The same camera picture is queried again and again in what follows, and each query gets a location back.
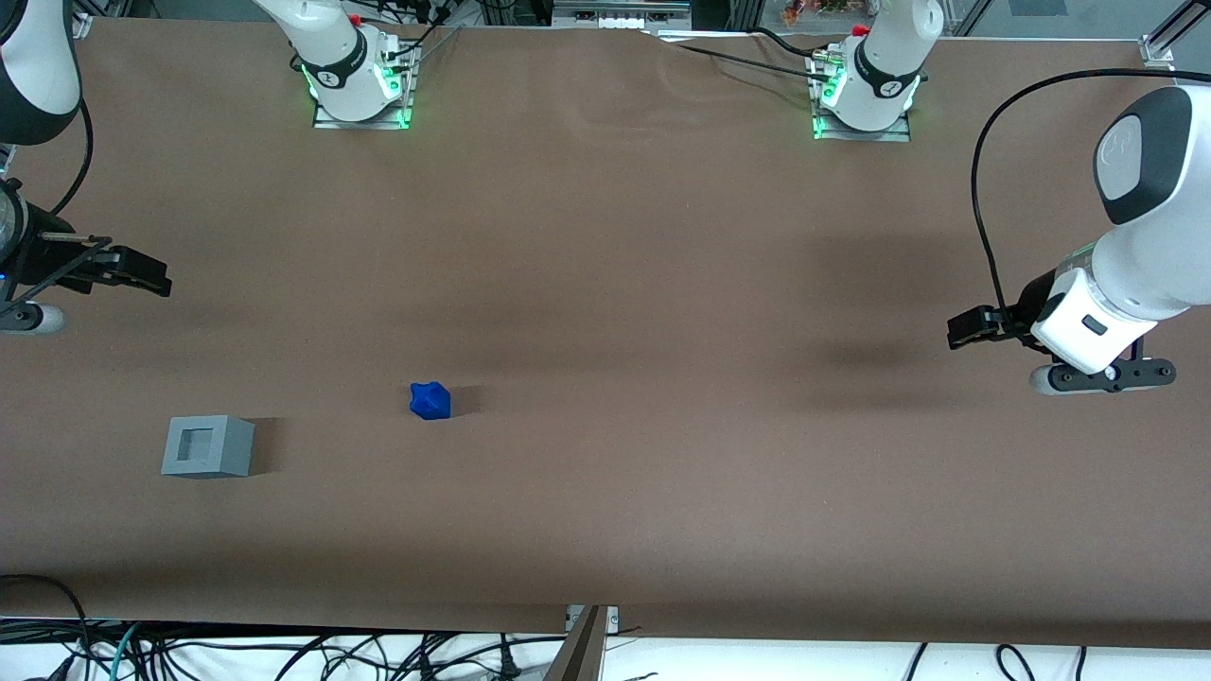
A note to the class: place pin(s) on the metal corner bracket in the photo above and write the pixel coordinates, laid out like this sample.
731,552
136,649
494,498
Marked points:
1156,51

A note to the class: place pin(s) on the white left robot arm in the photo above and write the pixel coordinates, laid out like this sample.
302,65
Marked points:
1164,236

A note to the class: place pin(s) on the gray power strip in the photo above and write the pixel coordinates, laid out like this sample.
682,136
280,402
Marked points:
620,15

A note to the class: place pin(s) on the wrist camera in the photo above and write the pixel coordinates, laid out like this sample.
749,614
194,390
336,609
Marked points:
33,319
1107,375

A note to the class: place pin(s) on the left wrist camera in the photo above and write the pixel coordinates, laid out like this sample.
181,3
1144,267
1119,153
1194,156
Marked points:
1107,375

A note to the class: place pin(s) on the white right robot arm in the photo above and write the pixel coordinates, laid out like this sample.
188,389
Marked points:
331,57

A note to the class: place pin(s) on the blue plastic part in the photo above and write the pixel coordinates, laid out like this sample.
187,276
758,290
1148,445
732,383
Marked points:
430,401

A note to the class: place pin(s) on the brown table cover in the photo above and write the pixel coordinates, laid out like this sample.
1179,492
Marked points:
662,378

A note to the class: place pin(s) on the aluminium profile beam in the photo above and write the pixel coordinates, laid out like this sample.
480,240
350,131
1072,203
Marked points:
579,653

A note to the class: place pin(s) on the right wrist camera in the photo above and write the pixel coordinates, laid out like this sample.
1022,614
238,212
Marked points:
33,319

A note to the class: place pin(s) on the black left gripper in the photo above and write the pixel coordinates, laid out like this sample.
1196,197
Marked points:
1029,305

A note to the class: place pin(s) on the gray square base block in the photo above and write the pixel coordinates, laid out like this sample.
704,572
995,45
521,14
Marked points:
227,445

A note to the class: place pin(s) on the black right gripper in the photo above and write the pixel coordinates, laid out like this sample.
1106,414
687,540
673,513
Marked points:
45,260

